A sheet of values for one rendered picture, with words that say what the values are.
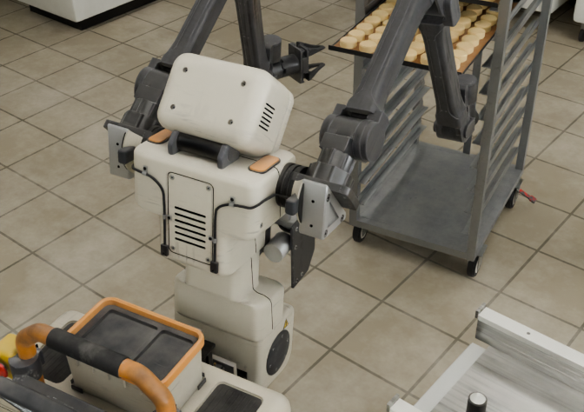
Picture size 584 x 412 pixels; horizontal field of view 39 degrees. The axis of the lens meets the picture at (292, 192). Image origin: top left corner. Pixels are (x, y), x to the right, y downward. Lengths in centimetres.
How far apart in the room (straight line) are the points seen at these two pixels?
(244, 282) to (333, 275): 139
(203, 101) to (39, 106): 288
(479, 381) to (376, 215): 162
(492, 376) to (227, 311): 55
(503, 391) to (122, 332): 69
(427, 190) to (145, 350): 193
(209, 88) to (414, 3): 45
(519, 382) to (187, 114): 77
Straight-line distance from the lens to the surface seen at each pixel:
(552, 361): 158
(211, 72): 152
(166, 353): 152
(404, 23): 167
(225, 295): 170
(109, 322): 160
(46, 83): 458
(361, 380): 269
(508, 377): 159
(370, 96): 159
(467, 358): 161
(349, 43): 244
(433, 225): 308
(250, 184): 146
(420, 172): 337
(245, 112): 147
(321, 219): 149
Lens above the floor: 197
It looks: 34 degrees down
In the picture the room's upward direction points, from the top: 1 degrees counter-clockwise
